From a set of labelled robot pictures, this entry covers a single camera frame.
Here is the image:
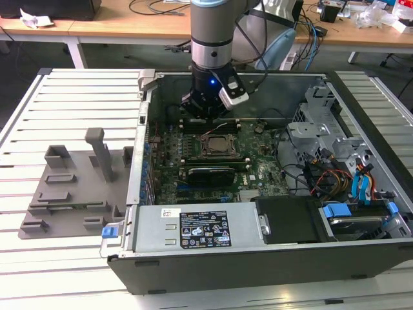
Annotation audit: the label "metal locking lever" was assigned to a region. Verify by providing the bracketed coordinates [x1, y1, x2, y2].
[202, 121, 232, 135]

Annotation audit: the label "crumpled white paper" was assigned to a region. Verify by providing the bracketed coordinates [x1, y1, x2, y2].
[19, 8, 55, 30]

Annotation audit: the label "white black small box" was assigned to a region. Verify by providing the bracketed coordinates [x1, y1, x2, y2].
[392, 17, 413, 34]

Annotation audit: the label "black equipment box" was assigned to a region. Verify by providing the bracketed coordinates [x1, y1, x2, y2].
[0, 0, 101, 22]

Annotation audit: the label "black silver PC case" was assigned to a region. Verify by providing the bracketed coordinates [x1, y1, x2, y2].
[99, 69, 413, 295]

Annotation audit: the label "silver drive cage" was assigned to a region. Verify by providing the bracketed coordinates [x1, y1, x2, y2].
[286, 77, 378, 194]

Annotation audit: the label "blue wire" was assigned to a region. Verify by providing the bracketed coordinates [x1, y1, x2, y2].
[358, 163, 377, 207]
[350, 170, 365, 205]

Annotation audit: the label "clear plastic bags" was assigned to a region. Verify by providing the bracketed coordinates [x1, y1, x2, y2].
[351, 0, 399, 30]

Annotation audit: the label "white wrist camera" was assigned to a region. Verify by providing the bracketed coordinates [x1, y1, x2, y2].
[217, 76, 250, 110]

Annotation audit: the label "hard disk in blue carrier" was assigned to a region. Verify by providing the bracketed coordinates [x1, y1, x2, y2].
[317, 200, 408, 242]

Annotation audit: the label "green motherboard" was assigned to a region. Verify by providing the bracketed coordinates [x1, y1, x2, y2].
[146, 121, 291, 206]

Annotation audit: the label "silver green CPU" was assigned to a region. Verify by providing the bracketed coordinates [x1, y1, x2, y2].
[208, 138, 231, 153]

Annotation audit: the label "black desktop box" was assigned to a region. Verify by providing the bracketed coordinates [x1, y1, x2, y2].
[292, 0, 305, 23]

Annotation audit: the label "red white packet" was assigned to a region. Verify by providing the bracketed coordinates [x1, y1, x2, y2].
[396, 0, 413, 17]

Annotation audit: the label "white power strip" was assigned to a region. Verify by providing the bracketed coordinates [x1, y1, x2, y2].
[283, 52, 297, 71]

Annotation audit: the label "black plastic shroud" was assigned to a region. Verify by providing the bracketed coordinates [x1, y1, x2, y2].
[253, 196, 325, 245]

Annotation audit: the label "black graphics card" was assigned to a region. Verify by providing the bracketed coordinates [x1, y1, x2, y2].
[186, 165, 237, 187]

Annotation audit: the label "metal socket cover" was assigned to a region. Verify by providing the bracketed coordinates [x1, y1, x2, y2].
[199, 133, 239, 159]

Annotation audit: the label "grey parts rack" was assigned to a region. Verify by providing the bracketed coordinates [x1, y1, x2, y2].
[17, 127, 135, 240]

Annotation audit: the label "blue network cable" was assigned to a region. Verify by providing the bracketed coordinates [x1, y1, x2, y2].
[305, 17, 321, 71]

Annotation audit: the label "silver power supply unit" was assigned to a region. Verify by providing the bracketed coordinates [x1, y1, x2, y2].
[132, 202, 271, 256]

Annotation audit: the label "wooden desk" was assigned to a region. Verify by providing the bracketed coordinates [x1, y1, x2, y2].
[0, 17, 76, 43]
[69, 0, 413, 69]

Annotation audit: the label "red yellow black wire bundle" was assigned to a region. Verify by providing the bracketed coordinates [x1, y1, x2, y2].
[308, 160, 354, 198]

